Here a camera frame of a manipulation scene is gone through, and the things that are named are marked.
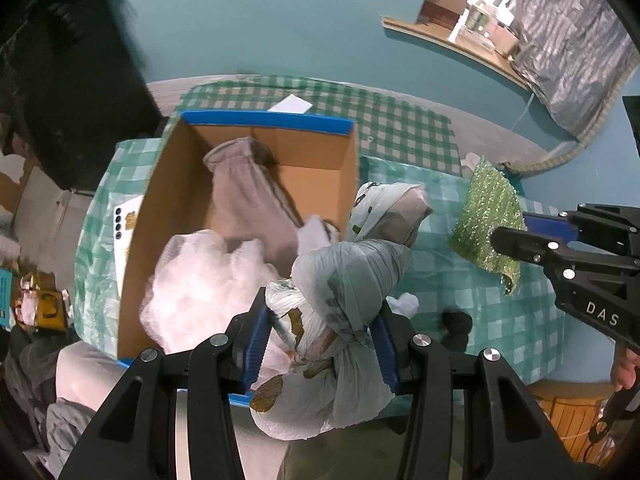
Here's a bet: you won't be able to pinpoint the white printed plastic bag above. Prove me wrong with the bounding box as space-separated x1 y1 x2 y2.
350 182 433 248

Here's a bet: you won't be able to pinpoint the grey knotted plastic bag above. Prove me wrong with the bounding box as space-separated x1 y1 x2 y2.
250 240 413 441

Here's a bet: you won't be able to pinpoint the cardboard box blue tape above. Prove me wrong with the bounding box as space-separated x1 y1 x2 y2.
115 110 361 406

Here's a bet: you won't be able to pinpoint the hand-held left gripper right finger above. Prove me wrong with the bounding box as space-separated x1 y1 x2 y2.
370 305 581 480

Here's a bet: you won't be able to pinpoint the white mesh bath loofah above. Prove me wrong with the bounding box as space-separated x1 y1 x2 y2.
140 229 281 356

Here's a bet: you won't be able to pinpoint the person's right hand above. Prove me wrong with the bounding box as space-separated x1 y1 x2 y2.
610 345 640 393

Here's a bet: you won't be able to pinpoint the person's olive trousers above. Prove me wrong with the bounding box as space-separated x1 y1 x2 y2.
280 420 411 480

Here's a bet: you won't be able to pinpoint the white crumpled cloth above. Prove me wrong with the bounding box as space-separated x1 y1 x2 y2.
390 292 420 318

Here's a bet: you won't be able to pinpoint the yellow packet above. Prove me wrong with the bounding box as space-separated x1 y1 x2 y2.
20 272 68 331

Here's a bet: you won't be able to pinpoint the white phone box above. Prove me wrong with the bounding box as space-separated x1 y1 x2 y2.
112 195 143 296

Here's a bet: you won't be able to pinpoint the white cable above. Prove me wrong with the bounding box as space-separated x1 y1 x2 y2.
512 95 533 131

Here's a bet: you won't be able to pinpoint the black wrist strap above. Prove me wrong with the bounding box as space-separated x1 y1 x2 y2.
585 390 640 461

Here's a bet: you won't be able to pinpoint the light green checkered tablecloth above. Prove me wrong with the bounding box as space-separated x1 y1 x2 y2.
75 137 573 386

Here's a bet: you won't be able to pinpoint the dark green checkered cloth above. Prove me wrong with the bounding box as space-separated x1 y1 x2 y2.
175 75 461 176

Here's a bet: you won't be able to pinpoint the black sock ball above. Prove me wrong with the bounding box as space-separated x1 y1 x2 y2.
440 310 473 353

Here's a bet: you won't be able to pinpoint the striped hose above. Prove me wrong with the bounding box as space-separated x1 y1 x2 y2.
510 80 626 176

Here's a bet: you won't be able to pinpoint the small cardboard box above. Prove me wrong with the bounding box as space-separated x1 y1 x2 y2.
487 22 521 56

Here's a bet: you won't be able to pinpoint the wooden wall shelf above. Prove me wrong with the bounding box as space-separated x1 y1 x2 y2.
382 16 531 91

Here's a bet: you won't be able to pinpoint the grey towel mitt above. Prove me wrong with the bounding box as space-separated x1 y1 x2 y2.
202 136 341 281

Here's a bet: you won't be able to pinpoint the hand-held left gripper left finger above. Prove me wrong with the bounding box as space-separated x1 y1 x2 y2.
57 287 273 480

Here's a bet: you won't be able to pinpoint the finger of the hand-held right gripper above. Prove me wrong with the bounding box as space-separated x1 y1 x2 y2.
490 226 626 306
522 203 640 261

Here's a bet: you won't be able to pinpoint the green glitter scrub cloth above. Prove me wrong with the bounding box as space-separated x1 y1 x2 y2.
448 156 526 297

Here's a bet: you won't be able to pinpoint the white card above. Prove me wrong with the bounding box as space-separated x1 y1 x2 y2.
267 95 313 115

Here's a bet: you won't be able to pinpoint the white rolled bedding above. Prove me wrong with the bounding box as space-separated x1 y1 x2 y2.
55 340 131 401

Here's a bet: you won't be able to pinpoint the silver foil cover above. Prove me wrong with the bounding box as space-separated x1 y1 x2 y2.
510 0 633 141

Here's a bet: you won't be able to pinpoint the grey cloth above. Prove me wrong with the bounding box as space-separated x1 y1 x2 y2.
30 395 101 480

